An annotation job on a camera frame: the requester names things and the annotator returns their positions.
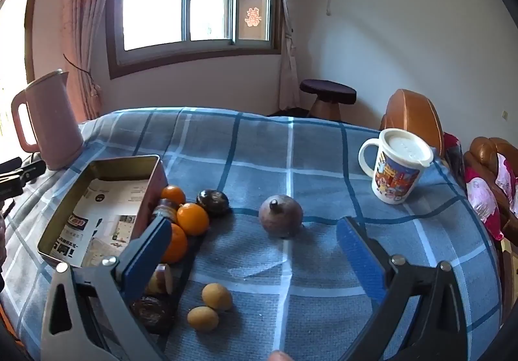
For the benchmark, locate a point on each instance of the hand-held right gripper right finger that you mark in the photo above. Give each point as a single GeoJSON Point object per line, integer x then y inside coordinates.
{"type": "Point", "coordinates": [360, 255]}

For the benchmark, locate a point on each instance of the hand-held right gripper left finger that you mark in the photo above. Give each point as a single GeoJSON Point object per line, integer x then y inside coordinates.
{"type": "Point", "coordinates": [149, 251]}

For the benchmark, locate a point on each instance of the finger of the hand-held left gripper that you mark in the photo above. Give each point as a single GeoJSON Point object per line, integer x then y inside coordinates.
{"type": "Point", "coordinates": [11, 164]}
{"type": "Point", "coordinates": [24, 178]}

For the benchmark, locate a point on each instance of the orange mandarin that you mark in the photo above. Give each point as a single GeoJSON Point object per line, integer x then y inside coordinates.
{"type": "Point", "coordinates": [174, 195]}
{"type": "Point", "coordinates": [193, 219]}
{"type": "Point", "coordinates": [180, 245]}

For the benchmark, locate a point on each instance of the purple cream sweet potato piece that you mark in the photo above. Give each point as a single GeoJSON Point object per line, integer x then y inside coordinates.
{"type": "Point", "coordinates": [160, 282]}

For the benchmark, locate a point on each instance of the rectangular metal tin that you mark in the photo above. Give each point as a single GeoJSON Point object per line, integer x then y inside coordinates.
{"type": "Point", "coordinates": [150, 195]}

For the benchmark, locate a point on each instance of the dark water chestnut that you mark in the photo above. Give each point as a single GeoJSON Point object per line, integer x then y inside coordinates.
{"type": "Point", "coordinates": [151, 312]}
{"type": "Point", "coordinates": [212, 202]}

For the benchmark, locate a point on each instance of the small yellow loquat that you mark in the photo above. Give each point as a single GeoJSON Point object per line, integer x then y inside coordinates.
{"type": "Point", "coordinates": [217, 296]}
{"type": "Point", "coordinates": [202, 318]}

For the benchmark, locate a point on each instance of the purple radish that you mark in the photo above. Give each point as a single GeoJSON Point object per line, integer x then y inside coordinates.
{"type": "Point", "coordinates": [280, 217]}

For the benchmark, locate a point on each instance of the pink electric kettle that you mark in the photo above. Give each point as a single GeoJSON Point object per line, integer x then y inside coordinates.
{"type": "Point", "coordinates": [52, 122]}

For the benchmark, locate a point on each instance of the printed paper sheet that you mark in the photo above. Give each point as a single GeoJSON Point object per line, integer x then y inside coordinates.
{"type": "Point", "coordinates": [101, 215]}

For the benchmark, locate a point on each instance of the white cartoon print mug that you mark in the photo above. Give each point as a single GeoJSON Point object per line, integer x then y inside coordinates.
{"type": "Point", "coordinates": [398, 179]}

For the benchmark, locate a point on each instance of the white mug lid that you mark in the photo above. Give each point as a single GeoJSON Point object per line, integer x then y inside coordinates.
{"type": "Point", "coordinates": [404, 146]}

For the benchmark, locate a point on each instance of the brown sofa with floral cloth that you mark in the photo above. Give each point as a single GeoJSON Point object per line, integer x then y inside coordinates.
{"type": "Point", "coordinates": [479, 193]}

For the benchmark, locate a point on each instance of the blue plaid tablecloth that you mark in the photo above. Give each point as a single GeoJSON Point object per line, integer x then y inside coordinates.
{"type": "Point", "coordinates": [263, 150]}

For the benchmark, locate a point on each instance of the orange leather chair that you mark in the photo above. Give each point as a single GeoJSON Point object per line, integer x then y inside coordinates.
{"type": "Point", "coordinates": [483, 152]}
{"type": "Point", "coordinates": [412, 118]}

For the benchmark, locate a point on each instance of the pink patterned curtain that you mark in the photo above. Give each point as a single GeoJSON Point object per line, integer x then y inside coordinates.
{"type": "Point", "coordinates": [81, 21]}

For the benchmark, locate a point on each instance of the dark round stool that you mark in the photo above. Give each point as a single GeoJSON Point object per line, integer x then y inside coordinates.
{"type": "Point", "coordinates": [327, 92]}

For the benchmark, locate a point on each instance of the sliding glass window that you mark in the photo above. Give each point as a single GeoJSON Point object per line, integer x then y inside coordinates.
{"type": "Point", "coordinates": [158, 1]}

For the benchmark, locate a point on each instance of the pale tied curtain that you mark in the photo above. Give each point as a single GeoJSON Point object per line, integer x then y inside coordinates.
{"type": "Point", "coordinates": [289, 41]}

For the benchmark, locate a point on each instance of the red paper window decal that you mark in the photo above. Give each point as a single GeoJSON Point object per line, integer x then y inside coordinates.
{"type": "Point", "coordinates": [253, 17]}

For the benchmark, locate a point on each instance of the white wall socket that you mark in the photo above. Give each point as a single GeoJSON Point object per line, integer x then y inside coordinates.
{"type": "Point", "coordinates": [504, 115]}

